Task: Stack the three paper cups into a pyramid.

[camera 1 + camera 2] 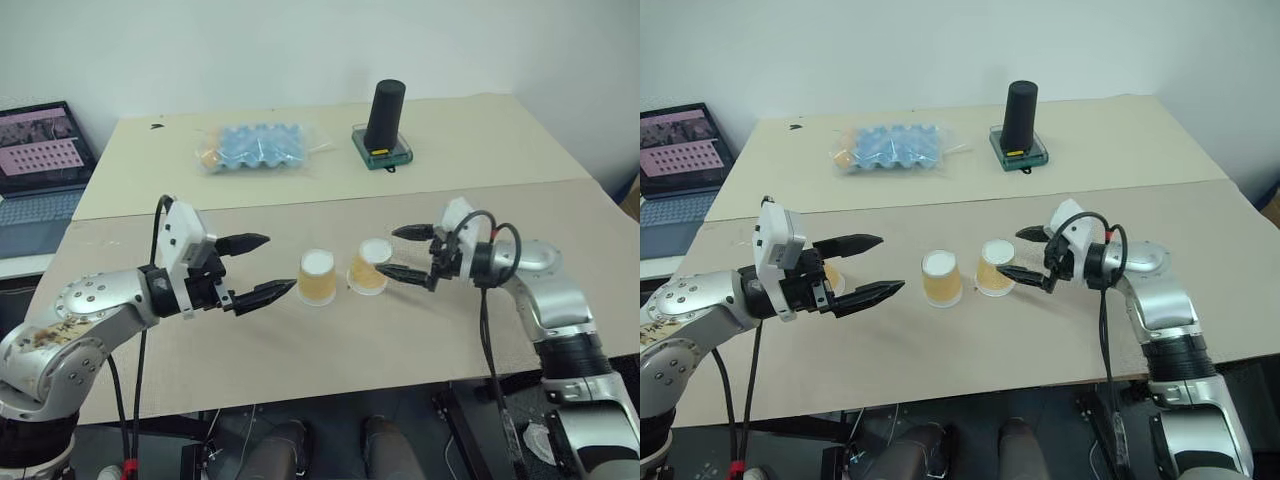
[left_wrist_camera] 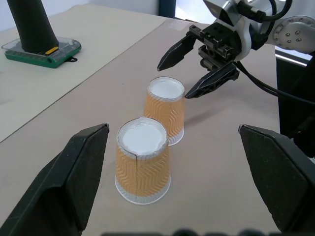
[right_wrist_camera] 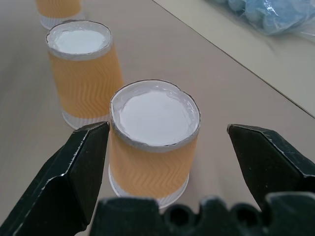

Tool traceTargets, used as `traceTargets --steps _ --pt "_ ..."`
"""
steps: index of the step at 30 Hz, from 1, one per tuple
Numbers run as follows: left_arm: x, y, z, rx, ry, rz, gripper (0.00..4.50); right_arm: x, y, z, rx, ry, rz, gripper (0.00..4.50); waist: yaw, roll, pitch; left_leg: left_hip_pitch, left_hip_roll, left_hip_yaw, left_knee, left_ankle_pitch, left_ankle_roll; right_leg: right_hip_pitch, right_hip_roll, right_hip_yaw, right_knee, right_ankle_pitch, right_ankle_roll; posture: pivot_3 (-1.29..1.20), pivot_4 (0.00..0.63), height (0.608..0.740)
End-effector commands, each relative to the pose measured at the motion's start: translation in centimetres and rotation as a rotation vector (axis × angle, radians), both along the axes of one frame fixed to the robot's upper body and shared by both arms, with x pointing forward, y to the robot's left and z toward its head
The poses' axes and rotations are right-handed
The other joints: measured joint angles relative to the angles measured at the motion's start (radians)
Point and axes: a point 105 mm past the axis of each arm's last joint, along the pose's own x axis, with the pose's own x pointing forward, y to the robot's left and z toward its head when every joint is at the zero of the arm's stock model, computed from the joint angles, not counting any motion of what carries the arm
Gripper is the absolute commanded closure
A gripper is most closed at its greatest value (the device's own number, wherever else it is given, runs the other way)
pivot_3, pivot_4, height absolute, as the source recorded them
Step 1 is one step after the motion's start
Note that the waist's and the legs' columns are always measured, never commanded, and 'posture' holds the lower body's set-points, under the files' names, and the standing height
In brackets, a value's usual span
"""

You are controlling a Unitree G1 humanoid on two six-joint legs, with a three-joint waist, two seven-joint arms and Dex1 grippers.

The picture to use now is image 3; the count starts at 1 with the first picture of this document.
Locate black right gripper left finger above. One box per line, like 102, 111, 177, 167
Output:
0, 121, 110, 236

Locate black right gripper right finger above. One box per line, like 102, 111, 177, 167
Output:
226, 124, 315, 212

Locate orange ribbed paper cup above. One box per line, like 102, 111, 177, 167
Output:
108, 79, 202, 209
45, 20, 125, 130
35, 0, 86, 30

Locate clear bag of blue items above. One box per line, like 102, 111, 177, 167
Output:
211, 0, 315, 40

